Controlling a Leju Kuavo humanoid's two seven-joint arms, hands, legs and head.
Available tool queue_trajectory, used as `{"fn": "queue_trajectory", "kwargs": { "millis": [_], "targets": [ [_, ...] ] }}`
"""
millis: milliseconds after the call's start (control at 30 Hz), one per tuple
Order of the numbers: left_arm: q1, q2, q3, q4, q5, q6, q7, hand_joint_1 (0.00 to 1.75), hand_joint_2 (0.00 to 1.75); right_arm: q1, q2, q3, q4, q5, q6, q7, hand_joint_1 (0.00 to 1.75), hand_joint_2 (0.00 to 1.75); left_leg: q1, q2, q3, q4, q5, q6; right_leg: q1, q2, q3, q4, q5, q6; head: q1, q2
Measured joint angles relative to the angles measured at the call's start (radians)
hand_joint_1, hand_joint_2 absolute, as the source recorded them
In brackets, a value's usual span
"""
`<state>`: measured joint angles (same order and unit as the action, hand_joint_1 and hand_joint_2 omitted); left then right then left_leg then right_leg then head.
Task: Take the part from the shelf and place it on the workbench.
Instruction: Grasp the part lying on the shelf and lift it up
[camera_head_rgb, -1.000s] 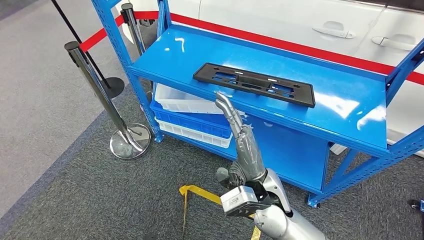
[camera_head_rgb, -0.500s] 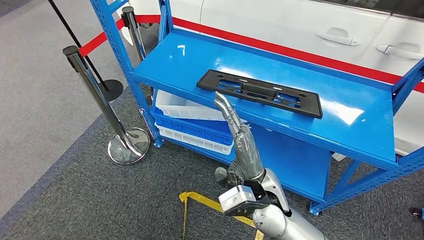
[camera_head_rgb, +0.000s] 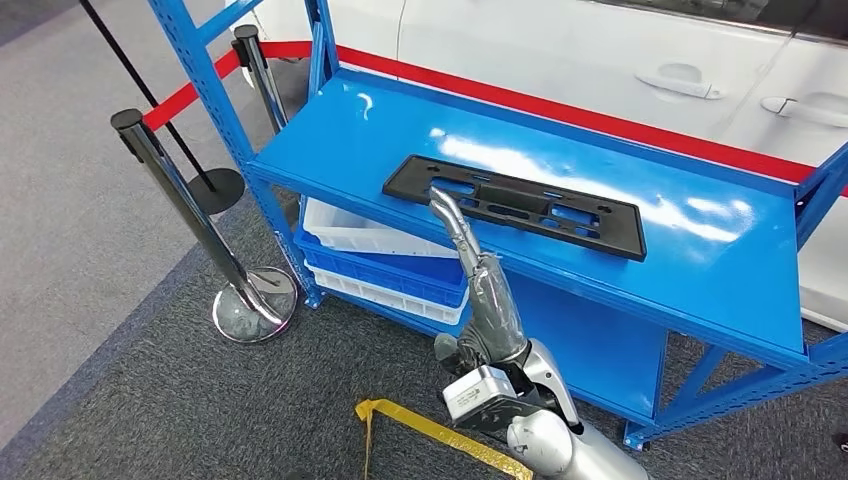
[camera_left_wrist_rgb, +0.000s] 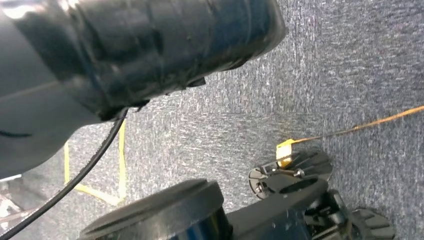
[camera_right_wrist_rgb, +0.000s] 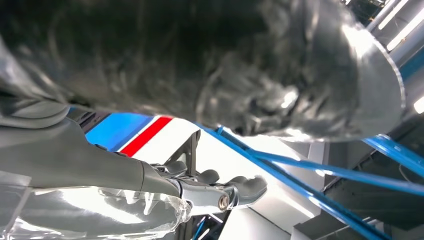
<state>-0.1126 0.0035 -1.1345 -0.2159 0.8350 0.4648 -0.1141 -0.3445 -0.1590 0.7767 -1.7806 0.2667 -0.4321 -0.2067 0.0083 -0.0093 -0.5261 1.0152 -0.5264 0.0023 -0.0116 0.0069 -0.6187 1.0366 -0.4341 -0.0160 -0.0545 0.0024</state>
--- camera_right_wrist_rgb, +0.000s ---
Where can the white car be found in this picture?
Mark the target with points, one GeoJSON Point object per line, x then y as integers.
{"type": "Point", "coordinates": [225, 159]}

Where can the blue metal shelf rack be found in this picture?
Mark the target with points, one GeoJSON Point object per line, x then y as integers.
{"type": "Point", "coordinates": [116, 130]}

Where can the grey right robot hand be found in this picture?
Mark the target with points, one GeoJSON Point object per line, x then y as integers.
{"type": "Point", "coordinates": [165, 59]}

